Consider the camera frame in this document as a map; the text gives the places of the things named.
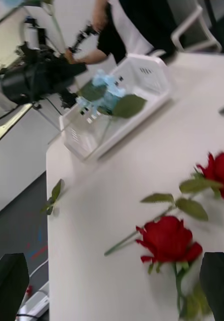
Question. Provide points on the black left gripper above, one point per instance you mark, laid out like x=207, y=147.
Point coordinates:
x=51, y=75

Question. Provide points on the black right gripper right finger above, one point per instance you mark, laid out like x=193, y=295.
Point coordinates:
x=218, y=286

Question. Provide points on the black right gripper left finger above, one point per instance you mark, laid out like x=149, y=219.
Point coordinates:
x=7, y=288

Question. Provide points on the black handheld device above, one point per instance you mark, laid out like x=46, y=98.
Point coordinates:
x=82, y=36

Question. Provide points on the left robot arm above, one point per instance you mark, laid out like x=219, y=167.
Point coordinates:
x=19, y=85

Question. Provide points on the person's hand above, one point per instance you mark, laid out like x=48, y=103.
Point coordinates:
x=70, y=56

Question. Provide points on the white power strip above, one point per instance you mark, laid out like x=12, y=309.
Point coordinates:
x=36, y=303

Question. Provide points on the red artificial rose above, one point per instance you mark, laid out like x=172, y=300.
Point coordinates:
x=222, y=170
x=169, y=238

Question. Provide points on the shallow white plastic box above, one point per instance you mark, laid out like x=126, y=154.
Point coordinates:
x=147, y=82

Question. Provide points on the large screen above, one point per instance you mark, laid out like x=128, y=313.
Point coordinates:
x=4, y=47

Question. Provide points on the person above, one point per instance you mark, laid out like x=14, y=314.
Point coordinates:
x=152, y=22

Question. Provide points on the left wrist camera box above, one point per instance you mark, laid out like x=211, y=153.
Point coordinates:
x=31, y=35

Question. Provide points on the white frame chair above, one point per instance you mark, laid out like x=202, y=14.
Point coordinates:
x=175, y=37

